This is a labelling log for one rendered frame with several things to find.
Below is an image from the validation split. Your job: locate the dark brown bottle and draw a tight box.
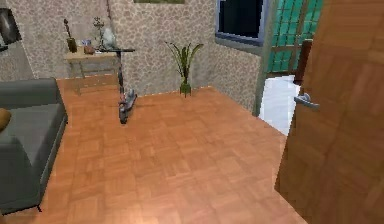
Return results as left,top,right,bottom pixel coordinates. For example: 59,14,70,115
63,18,78,54

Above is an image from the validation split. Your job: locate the dark framed wall picture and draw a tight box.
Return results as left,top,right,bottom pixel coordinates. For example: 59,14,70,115
0,7,23,46

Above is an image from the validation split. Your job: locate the pale grey vase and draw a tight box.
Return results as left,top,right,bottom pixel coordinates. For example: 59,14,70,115
102,27,117,50

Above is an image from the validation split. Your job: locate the light wooden side table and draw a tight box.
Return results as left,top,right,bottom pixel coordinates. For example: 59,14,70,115
63,48,120,96

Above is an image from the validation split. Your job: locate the green potted house plant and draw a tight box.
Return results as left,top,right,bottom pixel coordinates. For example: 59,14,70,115
164,41,205,98

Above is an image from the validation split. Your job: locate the grey sofa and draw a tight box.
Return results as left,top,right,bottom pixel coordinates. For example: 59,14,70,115
0,77,69,215

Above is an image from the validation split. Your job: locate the blue framed window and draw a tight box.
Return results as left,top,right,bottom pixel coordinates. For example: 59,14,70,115
214,0,270,47

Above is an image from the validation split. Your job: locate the brown wooden room door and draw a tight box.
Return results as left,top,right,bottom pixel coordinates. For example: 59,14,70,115
274,0,384,224

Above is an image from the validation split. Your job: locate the thin dark candle holder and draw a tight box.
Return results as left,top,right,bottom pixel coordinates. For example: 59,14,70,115
92,16,106,51

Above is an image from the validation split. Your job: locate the green framed wall picture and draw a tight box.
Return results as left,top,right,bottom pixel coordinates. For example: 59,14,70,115
133,0,186,5

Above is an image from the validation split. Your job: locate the grey door lever handle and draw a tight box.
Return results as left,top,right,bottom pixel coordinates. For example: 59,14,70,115
294,93,320,111

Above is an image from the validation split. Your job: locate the brown round cushion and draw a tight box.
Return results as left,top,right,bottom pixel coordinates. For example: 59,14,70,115
0,107,12,132

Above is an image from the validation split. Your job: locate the black kick scooter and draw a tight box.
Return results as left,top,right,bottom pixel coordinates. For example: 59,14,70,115
96,48,138,125

